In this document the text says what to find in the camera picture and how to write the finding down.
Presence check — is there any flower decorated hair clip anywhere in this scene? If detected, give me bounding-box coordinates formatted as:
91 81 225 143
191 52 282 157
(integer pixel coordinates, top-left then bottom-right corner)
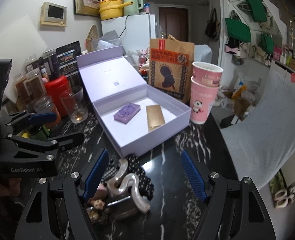
88 183 107 210

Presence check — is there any pearl white claw clip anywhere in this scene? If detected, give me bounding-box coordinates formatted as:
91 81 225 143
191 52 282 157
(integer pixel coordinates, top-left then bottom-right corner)
107 158 151 214

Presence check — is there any black polka dot scrunchie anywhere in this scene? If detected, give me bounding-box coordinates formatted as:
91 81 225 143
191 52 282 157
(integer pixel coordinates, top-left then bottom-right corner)
107 154 155 201

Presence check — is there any checkered black white scrunchie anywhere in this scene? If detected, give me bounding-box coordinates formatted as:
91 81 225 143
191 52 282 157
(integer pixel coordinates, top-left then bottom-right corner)
101 160 119 183

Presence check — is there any person's left hand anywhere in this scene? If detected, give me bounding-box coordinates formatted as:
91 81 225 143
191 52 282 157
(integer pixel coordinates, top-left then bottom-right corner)
0 178 21 197

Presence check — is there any orange filled glass jar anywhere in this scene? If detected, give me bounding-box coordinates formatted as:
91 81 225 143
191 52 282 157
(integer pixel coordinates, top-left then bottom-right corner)
34 95 61 129

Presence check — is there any brown spice jar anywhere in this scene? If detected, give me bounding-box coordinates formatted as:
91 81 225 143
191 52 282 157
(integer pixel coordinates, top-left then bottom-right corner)
26 68 46 100

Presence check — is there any red bottle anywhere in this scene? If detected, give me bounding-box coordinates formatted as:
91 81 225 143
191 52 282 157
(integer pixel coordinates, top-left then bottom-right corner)
45 75 71 116

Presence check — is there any clear drinking glass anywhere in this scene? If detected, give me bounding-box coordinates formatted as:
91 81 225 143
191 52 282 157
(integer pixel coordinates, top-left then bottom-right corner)
59 86 88 124

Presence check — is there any purple hair clip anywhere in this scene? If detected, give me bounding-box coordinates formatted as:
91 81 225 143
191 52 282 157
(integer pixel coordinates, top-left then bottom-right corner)
113 103 141 124

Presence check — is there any black printed booklet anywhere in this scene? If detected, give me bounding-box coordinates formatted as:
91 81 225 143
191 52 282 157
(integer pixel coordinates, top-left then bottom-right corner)
56 41 81 76

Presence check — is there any lavender gift box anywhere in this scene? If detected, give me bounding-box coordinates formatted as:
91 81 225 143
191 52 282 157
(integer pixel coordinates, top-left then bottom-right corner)
77 47 191 157

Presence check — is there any light blue covered chair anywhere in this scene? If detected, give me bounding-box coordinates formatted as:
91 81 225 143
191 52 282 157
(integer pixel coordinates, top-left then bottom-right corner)
221 71 295 189

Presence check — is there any gold rectangular hair clip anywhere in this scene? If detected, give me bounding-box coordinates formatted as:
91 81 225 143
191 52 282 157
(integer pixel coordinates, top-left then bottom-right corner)
146 105 165 132

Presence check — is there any lower pink panda cup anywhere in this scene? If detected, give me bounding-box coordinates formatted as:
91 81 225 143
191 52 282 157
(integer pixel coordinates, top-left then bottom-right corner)
190 77 219 125

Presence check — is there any white refrigerator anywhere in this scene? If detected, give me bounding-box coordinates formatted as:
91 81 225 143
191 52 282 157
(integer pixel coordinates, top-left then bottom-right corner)
101 14 156 55

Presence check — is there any yellow pot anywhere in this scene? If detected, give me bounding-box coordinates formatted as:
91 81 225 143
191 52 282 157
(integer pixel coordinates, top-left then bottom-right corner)
99 0 133 21

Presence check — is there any upper pink paper cup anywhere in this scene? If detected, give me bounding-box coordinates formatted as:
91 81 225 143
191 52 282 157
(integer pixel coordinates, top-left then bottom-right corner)
192 62 223 87

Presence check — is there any brown paper food bag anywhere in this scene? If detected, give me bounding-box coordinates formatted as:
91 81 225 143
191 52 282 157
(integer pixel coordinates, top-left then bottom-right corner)
148 38 195 103

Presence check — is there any green electric kettle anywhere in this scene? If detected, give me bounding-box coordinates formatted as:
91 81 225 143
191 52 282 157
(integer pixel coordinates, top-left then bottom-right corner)
123 0 143 16

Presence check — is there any brown entrance door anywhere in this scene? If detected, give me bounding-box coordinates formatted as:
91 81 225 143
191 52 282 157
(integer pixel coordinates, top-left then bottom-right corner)
159 7 189 42

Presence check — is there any green tote bag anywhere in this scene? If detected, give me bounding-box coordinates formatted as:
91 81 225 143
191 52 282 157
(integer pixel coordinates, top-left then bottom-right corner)
225 18 252 43

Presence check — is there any wall intercom panel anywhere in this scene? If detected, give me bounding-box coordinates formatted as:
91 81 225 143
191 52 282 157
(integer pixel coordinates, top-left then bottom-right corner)
40 2 67 27

